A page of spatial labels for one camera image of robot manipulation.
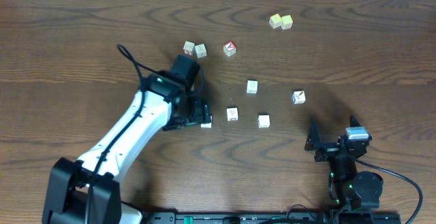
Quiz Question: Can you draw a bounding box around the white dragonfly block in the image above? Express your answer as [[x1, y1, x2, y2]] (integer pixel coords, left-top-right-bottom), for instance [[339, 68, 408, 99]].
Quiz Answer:
[[200, 116, 213, 128]]

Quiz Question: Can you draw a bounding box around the white block blue edge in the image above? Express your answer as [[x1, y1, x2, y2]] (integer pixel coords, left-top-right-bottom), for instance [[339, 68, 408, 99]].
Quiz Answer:
[[292, 91, 306, 104]]

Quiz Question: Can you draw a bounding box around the white block with oval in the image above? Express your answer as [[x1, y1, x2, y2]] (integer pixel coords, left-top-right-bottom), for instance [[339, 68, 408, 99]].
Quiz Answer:
[[226, 108, 238, 121]]

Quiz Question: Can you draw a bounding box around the plain white block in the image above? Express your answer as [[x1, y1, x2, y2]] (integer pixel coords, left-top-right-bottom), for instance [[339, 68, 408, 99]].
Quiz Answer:
[[258, 114, 270, 128]]

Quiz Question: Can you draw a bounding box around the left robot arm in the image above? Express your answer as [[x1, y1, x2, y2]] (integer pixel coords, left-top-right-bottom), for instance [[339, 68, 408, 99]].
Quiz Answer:
[[42, 55, 211, 224]]

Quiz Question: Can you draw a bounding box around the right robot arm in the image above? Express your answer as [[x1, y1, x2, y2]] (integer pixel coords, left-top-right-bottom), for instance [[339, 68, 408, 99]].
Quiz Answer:
[[305, 116, 384, 224]]

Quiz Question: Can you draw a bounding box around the white block red bottom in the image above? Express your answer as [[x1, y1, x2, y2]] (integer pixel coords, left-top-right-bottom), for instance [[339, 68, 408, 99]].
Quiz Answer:
[[183, 41, 195, 56]]

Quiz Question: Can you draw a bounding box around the red letter block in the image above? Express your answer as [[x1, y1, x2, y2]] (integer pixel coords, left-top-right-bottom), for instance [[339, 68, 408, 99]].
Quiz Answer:
[[223, 41, 236, 57]]

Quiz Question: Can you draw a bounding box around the yellow block right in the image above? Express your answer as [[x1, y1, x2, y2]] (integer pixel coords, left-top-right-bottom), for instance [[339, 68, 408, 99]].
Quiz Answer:
[[281, 15, 294, 30]]

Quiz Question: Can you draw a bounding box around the yellow block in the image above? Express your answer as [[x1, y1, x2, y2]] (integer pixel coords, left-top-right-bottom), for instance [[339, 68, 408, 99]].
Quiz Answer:
[[269, 14, 282, 29], [281, 15, 294, 30]]

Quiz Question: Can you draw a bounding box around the yellow block left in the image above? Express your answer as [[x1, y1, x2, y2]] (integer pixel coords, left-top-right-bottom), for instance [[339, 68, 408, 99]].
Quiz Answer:
[[269, 14, 282, 29]]

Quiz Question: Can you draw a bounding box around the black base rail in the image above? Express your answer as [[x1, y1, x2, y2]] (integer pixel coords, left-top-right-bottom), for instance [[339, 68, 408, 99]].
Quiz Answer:
[[141, 211, 401, 224]]

